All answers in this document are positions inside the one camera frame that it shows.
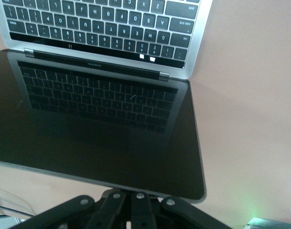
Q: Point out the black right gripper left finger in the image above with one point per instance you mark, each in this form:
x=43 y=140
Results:
x=95 y=212

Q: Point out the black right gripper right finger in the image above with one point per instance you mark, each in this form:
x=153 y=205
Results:
x=159 y=214

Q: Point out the silver laptop with black keyboard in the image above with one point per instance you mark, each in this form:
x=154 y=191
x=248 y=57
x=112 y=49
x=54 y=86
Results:
x=107 y=100

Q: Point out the grey base plate green light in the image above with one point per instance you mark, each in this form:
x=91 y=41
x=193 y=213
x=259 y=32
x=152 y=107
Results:
x=272 y=223

